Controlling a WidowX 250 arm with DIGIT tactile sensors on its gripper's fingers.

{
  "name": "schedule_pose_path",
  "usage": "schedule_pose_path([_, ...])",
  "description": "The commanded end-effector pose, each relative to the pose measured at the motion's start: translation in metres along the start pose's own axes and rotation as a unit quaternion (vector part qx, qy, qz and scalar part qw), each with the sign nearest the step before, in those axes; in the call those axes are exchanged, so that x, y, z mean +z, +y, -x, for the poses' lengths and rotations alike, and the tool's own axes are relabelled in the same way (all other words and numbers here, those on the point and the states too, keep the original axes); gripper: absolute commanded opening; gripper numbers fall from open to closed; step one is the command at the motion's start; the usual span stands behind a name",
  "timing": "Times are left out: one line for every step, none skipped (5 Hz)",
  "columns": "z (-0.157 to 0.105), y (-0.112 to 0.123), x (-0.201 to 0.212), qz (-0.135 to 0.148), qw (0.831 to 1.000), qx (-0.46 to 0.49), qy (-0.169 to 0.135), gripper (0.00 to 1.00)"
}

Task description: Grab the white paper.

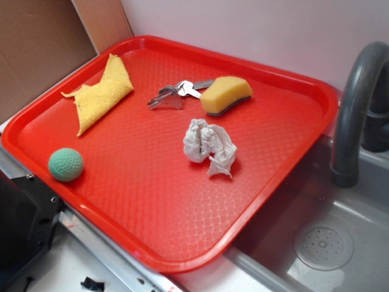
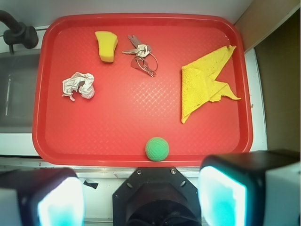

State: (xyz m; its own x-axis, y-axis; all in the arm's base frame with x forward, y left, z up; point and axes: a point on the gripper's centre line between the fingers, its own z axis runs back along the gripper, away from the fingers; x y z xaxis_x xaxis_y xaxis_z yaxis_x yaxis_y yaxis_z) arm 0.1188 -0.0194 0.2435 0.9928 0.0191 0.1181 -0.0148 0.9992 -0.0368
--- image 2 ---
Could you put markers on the red plastic tray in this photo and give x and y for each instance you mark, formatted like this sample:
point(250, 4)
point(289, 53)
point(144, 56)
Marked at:
point(130, 107)

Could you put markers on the steel sink basin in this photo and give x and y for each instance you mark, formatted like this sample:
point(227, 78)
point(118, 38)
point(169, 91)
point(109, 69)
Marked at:
point(18, 78)

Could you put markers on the dark faucet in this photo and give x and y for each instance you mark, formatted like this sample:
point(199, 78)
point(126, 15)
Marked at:
point(18, 32)

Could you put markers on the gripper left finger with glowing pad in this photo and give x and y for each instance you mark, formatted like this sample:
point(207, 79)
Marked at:
point(41, 197)

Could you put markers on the yellow cloth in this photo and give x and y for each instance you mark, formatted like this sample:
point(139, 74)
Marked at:
point(200, 84)

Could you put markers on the crumpled white paper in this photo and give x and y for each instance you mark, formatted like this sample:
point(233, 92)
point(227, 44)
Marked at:
point(79, 82)

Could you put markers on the green golf ball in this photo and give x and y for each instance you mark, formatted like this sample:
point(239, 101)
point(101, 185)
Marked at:
point(157, 149)

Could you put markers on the yellow sponge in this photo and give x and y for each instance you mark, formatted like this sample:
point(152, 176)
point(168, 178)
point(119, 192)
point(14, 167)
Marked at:
point(107, 42)

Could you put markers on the silver key bunch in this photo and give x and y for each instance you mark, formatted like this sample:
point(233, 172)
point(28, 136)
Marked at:
point(141, 52)

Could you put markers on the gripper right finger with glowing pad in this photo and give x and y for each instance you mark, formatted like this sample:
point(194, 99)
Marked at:
point(260, 188)

